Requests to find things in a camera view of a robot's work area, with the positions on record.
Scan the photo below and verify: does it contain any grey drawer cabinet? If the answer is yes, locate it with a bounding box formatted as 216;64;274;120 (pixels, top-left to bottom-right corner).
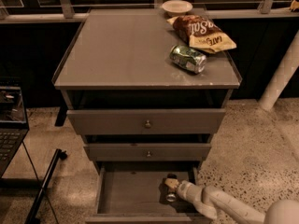
50;7;243;224

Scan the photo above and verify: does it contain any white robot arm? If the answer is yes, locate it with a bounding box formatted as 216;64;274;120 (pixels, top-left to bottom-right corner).
164;177;299;224

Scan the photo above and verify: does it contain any metal window railing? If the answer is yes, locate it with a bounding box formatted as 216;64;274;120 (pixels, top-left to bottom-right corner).
0;0;299;25

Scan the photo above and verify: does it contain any white ceramic bowl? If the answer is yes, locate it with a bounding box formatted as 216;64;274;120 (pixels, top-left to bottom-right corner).
162;0;192;17

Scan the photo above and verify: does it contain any grey top drawer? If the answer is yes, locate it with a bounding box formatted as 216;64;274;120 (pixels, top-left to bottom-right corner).
67;108;225;135

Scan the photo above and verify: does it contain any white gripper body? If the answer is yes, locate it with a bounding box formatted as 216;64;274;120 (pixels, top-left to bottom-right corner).
177;181;203;204

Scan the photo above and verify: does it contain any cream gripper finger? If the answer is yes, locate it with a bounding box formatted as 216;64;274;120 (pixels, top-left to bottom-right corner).
164;178;179;191

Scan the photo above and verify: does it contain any green soda can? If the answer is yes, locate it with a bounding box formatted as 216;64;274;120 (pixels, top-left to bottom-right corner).
169;45;206;74

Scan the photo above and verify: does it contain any white diagonal pole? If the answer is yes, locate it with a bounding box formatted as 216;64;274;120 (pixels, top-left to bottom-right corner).
259;31;299;110

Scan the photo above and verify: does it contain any black stand leg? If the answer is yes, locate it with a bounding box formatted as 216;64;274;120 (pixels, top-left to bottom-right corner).
24;148;67;224

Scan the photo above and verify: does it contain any grey open bottom drawer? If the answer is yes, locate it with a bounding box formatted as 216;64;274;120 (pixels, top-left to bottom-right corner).
85;161;210;224

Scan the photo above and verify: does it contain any black laptop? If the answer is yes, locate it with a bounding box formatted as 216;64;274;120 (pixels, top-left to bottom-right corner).
0;77;29;177

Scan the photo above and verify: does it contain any silver redbull can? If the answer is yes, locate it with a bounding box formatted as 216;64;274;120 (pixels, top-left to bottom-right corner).
165;174;178;203

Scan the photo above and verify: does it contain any grey middle drawer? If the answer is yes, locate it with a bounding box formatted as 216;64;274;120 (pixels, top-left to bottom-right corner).
84;143;211;161

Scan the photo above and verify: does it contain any brown chip bag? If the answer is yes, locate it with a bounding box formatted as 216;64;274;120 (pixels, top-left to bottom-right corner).
167;15;236;54

